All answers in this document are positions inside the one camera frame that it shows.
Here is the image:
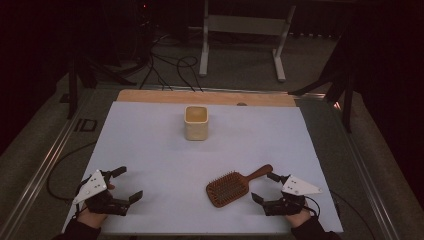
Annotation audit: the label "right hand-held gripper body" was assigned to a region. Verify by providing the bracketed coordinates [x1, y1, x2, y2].
[262, 174, 324, 217]

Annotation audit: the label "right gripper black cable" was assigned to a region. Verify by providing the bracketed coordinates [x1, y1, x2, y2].
[304, 189, 378, 240]

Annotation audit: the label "black tripod stand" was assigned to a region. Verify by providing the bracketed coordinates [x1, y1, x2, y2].
[287, 33, 356, 134]
[59, 49, 138, 121]

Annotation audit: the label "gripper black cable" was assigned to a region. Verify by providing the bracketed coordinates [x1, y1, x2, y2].
[304, 189, 378, 240]
[46, 141, 98, 203]

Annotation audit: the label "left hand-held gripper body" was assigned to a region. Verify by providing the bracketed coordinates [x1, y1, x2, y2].
[72, 169, 131, 217]

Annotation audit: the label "brown wooden hairbrush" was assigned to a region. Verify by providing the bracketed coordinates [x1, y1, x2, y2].
[205, 163, 274, 209]

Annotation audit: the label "white metal stand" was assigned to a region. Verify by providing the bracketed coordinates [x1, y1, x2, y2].
[198, 0, 297, 83]

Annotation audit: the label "person's left hand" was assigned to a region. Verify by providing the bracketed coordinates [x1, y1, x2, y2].
[77, 207, 110, 230]

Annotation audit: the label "aluminium floor rail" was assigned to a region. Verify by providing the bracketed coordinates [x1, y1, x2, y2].
[299, 96, 403, 240]
[0, 89, 98, 240]

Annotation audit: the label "person's right hand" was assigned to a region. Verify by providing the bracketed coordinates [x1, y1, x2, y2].
[284, 208, 313, 230]

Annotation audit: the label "cream square cup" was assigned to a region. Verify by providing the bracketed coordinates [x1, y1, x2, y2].
[184, 105, 210, 142]

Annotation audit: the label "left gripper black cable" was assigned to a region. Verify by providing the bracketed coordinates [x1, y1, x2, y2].
[46, 141, 98, 203]

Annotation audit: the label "white table mat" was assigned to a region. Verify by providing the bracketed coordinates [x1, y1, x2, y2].
[61, 100, 344, 236]

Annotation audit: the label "black floor cable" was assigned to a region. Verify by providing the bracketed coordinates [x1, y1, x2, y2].
[139, 33, 174, 92]
[175, 55, 205, 93]

